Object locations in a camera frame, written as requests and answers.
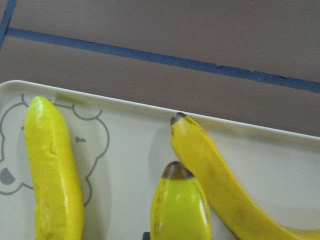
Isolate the large yellow banana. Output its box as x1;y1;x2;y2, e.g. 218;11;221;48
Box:
170;112;320;240

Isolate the yellow toy banana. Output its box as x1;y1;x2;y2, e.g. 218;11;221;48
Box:
24;96;85;240

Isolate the white bear-print tray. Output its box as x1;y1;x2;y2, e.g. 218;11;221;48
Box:
0;80;320;240

